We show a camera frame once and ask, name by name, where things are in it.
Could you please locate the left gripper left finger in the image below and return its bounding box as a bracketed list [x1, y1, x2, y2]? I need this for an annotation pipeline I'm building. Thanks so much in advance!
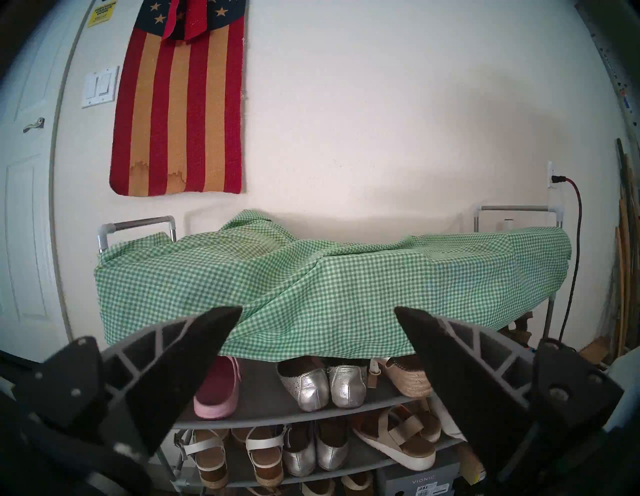
[14, 306, 244, 457]

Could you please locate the light wooden block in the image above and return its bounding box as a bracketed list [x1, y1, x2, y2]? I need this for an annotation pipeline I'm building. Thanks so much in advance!
[580, 336, 611, 366]

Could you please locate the wooden slats bundle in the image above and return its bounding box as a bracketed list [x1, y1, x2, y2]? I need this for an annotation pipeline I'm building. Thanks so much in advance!
[612, 139, 640, 358]

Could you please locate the large grey Vionic shoebox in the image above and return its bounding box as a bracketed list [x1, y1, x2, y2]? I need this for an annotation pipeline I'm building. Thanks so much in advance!
[376, 460, 461, 496]

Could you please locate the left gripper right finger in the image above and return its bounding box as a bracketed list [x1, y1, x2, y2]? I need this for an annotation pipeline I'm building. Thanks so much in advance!
[394, 306, 624, 467]

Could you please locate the yellow warning sticker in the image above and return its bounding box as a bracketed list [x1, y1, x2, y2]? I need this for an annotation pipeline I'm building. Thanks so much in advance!
[87, 0, 117, 28]

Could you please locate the pink slip-on shoe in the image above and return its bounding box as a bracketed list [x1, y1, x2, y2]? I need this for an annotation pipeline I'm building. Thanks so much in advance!
[194, 356, 242, 420]

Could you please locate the beige espadrille platform sandal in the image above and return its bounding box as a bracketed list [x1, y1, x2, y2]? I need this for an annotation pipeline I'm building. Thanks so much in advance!
[367, 355, 433, 398]

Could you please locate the green gingham cloth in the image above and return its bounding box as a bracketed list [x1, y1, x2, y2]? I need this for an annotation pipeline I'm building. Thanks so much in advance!
[95, 209, 572, 362]

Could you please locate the white panel door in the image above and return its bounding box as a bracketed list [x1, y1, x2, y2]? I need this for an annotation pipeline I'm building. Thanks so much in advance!
[0, 0, 71, 361]

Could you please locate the red black power cable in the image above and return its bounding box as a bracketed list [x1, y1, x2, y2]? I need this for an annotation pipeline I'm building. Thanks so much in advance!
[550, 175, 583, 343]

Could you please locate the brown cardboard shoebox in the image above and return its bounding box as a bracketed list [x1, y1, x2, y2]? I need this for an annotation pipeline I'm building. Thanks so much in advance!
[457, 442, 487, 485]

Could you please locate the cream canvas drawstring bag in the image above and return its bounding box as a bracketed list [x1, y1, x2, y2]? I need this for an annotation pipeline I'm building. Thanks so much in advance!
[430, 395, 468, 443]

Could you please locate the white strap cork sandal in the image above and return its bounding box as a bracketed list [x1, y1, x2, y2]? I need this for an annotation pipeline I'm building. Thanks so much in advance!
[245, 425, 286, 488]
[175, 429, 230, 490]

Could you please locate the striped flag wall hanging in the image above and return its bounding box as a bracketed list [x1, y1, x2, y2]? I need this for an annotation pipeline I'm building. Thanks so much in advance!
[109, 0, 247, 197]

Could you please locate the beige strap white-sole sandal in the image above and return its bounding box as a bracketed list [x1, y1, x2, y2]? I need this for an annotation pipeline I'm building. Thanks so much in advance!
[350, 406, 437, 472]
[400, 400, 442, 443]

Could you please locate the white light switch plate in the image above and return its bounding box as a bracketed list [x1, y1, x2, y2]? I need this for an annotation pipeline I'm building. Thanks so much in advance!
[81, 66, 120, 109]

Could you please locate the grey metal shoe rack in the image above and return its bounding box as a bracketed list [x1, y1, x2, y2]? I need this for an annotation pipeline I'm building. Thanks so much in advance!
[97, 204, 565, 496]

